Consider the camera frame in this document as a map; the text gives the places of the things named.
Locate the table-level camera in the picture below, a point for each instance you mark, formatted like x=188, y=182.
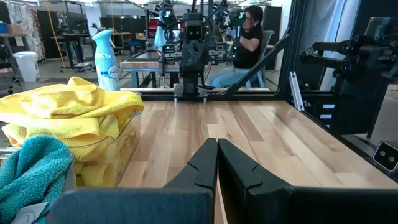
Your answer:
x=385, y=157

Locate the grey monitor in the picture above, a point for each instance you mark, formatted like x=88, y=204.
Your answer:
x=382, y=28

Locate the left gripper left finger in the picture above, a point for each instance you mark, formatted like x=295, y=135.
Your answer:
x=130, y=208

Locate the white trash bin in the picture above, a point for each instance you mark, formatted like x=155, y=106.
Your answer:
x=26, y=67

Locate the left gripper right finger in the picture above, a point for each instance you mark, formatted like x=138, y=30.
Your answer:
x=311, y=208

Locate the black box with white labels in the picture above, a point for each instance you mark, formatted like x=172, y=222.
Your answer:
x=348, y=118

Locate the patterned curtain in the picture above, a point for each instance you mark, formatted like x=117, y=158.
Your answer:
x=28, y=18

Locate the silver metal bracket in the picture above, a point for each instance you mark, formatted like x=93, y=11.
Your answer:
x=295, y=90

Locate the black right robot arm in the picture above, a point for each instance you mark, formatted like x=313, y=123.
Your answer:
x=190, y=84

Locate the wooden background workbench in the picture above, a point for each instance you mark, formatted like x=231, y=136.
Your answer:
x=146, y=64

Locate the pale blue spray bottle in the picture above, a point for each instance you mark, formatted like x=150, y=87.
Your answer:
x=105, y=68

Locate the pale background robot arm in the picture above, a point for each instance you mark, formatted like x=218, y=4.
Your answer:
x=160, y=37

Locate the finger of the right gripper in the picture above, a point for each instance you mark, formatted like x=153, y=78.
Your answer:
x=201, y=59
x=189, y=59

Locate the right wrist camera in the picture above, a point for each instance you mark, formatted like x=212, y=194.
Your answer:
x=194, y=31

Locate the black background desk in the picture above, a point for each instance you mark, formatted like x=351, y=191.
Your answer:
x=73, y=36

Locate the black office chair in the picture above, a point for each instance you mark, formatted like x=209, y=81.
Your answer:
x=4, y=53

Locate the yellow microfiber towel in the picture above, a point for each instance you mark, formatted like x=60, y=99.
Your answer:
x=93, y=137
x=102, y=171
x=68, y=102

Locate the grey chair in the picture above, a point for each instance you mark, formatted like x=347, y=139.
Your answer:
x=267, y=40

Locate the person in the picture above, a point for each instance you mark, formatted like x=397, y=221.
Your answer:
x=245, y=49

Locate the teal microfiber towel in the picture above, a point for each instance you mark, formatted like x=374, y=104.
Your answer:
x=31, y=168

